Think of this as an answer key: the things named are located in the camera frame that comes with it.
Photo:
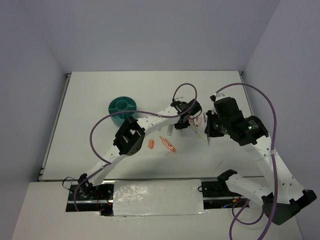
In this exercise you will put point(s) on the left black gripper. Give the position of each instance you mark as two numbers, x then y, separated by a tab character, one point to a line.
185	125

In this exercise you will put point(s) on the orange utility cutter pen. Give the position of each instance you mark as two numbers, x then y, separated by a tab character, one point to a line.
167	144

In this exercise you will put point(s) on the clear pen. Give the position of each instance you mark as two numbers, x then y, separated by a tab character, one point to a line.
169	130

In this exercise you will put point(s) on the yellow thin pen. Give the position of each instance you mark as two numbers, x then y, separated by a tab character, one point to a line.
197	132

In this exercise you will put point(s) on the teal round organizer container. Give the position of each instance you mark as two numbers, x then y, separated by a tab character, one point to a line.
120	104

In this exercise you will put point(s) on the orange marker cap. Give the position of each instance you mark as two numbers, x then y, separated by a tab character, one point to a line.
151	143

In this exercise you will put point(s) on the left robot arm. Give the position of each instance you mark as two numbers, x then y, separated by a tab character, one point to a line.
129	139

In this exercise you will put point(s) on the silver foil cover plate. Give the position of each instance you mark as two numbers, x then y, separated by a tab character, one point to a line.
157	198

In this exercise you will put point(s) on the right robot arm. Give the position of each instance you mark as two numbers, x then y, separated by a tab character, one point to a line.
283	197

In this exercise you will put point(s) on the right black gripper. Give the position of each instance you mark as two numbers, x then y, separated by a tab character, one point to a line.
209	129

